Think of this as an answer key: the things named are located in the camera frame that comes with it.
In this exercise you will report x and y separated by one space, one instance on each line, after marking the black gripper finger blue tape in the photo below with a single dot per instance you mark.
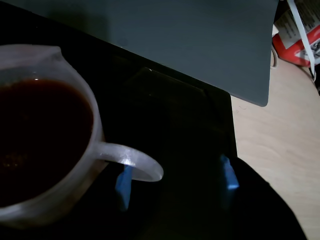
123 187
255 212

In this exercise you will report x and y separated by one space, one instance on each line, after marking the grey silicone mat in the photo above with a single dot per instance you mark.
187 37

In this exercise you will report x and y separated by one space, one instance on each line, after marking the red printed cardboard box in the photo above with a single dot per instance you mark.
287 50

